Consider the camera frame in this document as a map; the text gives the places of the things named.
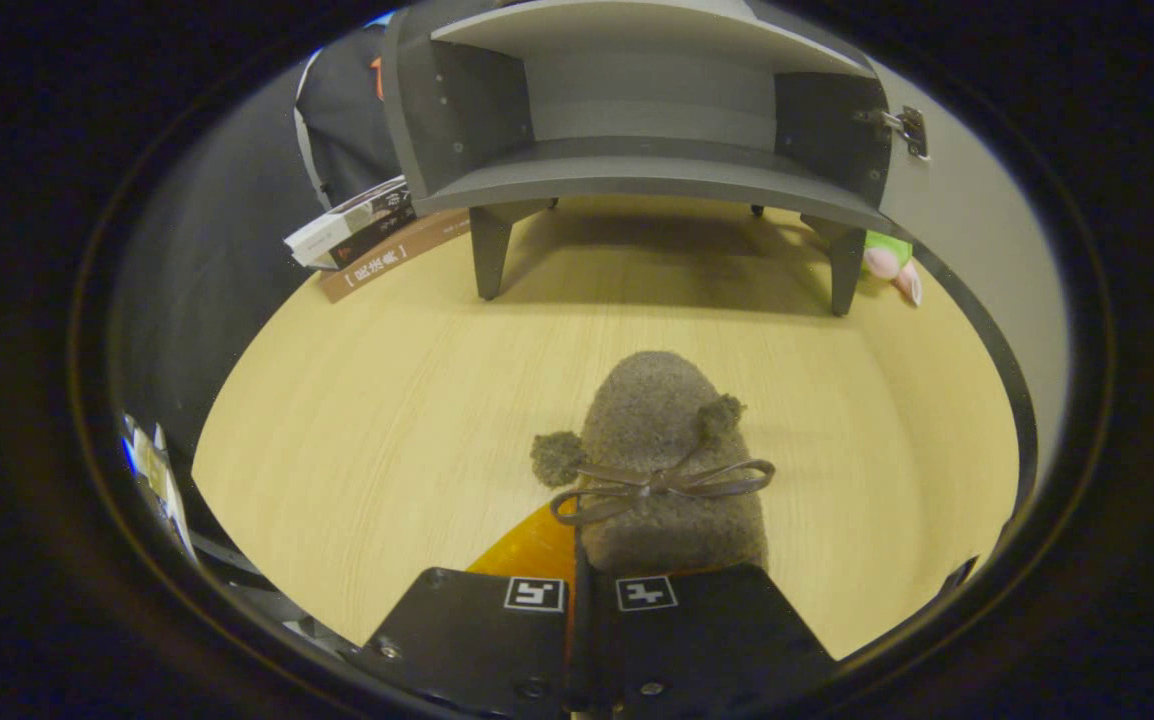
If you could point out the black backdrop cloth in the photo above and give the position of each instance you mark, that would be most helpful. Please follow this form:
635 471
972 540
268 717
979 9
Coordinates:
337 120

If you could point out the pink green plush toy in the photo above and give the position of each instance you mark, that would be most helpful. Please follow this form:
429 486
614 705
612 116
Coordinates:
887 258

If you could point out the grey shoe cabinet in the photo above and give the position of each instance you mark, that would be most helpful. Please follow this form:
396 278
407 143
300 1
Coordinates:
637 170

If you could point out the pale cluttered objects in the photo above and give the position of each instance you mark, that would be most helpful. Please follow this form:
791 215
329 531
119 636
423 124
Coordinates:
165 490

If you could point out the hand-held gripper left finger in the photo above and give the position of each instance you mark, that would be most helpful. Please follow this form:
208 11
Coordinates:
477 640

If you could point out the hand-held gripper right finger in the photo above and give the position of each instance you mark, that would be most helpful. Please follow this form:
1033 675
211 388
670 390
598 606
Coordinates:
697 640

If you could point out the metal door hinge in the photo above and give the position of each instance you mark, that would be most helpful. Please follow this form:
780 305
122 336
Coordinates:
907 128

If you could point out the brown fuzzy shoe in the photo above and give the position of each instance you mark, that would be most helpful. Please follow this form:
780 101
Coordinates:
657 420

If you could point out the brown book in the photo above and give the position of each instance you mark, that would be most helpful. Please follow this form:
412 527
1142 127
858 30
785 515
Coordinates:
387 262

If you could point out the dark book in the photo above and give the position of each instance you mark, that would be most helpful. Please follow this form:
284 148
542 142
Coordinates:
377 232

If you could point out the blue white object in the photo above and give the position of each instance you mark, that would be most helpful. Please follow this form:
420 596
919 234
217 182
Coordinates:
129 440

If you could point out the small black block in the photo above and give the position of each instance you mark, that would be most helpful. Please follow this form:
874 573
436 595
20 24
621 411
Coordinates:
957 578

